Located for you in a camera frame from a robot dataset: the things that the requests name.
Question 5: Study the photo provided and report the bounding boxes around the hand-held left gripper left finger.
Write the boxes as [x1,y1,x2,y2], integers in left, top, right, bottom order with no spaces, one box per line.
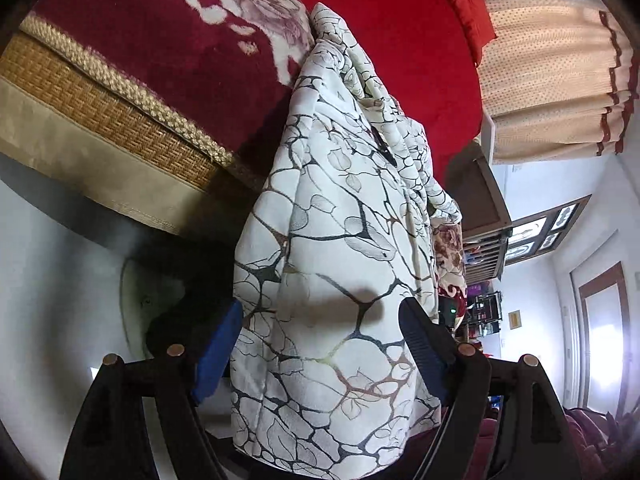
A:
[59,299,245,480]

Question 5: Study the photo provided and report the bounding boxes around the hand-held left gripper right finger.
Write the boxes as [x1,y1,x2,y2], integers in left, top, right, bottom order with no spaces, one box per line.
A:
[398,298,584,480]

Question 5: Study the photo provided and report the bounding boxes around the white branch-patterned garment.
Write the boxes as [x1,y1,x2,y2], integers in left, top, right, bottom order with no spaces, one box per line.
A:
[230,2,463,473]

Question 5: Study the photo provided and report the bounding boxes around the cluttered shelf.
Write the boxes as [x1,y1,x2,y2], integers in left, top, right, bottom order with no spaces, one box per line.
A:
[465,280,504,357]

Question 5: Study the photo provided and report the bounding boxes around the wooden headboard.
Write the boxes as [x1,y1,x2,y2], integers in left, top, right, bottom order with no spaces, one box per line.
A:
[444,139,514,282]

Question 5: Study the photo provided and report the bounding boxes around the wooden framed window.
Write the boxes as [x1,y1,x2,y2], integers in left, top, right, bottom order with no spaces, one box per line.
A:
[504,195,594,267]

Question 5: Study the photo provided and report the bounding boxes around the wooden framed door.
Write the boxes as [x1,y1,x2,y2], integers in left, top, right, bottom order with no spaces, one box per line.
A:
[569,261,632,413]

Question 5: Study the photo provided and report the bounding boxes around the dark red sofa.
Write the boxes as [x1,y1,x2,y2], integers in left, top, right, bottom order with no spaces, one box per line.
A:
[562,404,628,480]

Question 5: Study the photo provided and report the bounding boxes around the beige mattress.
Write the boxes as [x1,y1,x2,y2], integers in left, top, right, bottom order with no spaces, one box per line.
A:
[0,76,263,237]

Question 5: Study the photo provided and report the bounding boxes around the red bedsheet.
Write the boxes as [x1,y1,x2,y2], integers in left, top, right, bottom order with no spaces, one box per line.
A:
[252,0,487,186]

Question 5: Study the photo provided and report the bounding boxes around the cream dotted curtain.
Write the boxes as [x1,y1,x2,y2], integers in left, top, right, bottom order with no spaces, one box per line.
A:
[430,0,640,167]

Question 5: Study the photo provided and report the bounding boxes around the dark red floral blanket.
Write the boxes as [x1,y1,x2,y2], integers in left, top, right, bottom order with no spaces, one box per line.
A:
[20,0,469,321]

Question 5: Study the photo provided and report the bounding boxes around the red pillow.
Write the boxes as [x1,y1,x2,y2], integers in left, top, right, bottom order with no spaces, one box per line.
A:
[433,0,499,67]

